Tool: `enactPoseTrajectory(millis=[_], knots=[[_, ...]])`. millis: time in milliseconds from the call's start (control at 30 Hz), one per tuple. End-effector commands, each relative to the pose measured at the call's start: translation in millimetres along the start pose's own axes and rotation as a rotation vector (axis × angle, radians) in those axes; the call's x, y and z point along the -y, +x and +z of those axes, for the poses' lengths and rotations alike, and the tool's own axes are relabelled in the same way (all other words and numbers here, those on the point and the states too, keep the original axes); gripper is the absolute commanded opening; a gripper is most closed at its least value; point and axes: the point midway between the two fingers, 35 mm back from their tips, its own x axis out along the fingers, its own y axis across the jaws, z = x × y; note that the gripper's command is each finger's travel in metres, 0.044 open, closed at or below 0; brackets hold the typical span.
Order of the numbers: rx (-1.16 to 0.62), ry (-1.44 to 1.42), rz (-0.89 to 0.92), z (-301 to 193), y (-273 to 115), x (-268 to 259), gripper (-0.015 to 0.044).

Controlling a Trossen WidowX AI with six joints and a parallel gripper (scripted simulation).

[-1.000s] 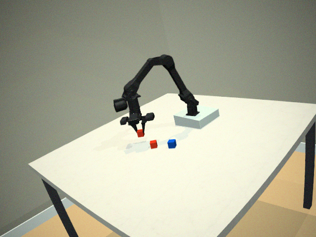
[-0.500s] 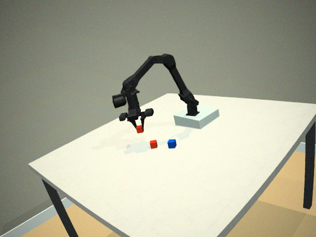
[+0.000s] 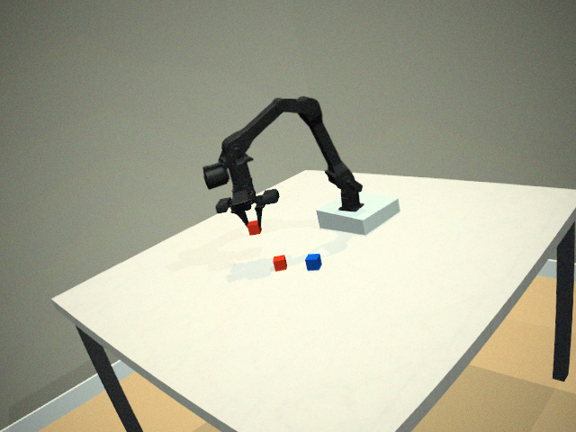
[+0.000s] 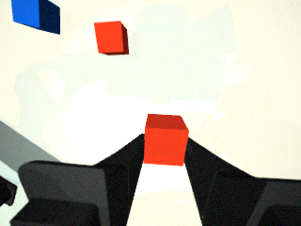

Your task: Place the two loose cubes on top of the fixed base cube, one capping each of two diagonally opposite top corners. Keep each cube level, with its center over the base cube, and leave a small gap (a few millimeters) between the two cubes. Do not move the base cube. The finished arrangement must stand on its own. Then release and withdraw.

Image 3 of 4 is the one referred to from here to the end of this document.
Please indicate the blue cube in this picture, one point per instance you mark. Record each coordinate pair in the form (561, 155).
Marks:
(313, 262)

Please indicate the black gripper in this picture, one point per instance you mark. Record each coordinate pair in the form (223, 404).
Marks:
(268, 197)

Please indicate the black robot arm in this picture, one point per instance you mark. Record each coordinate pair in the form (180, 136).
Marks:
(234, 147)

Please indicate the red cube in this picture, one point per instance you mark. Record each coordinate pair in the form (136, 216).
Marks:
(280, 263)
(253, 228)

